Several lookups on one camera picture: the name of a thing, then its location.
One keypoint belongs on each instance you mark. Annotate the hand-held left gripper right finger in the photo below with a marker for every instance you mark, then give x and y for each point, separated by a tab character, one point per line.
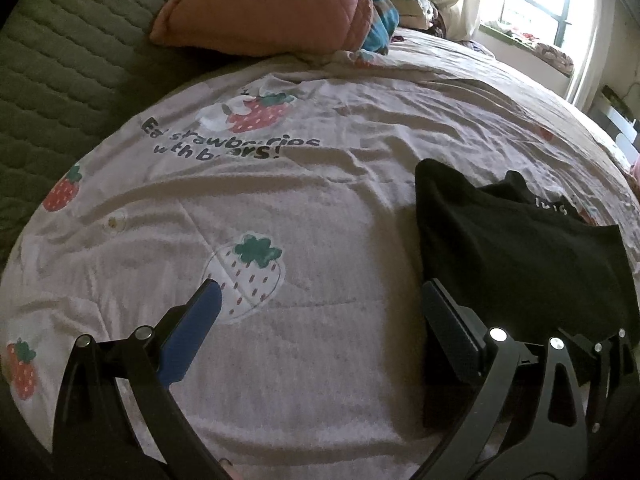
452	330

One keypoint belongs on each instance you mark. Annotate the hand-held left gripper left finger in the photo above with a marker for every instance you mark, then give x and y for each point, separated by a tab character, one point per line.
192	327

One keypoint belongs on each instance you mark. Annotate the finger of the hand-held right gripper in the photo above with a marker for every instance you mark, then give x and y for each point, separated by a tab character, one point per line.
622	355
597	375

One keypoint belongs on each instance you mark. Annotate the black pants with orange patches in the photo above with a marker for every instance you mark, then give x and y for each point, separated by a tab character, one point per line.
500	250

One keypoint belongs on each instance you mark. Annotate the stack of folded clothes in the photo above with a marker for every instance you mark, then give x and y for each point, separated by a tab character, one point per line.
407	2

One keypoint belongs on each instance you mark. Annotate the strawberry printed blanket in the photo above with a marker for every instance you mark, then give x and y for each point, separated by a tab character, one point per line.
325	185

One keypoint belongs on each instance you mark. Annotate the white cabinet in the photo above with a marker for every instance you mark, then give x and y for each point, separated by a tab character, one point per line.
622	130

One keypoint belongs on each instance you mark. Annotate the cloths on window sill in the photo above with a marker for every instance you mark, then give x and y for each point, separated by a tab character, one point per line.
540	47

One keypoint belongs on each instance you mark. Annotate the blue plaid cloth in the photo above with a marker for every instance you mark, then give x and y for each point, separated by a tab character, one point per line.
382	25

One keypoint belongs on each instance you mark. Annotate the pink pillow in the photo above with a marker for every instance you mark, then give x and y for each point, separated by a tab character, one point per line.
270	5

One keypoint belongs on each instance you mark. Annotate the window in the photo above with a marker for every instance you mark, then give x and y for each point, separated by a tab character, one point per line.
535	0

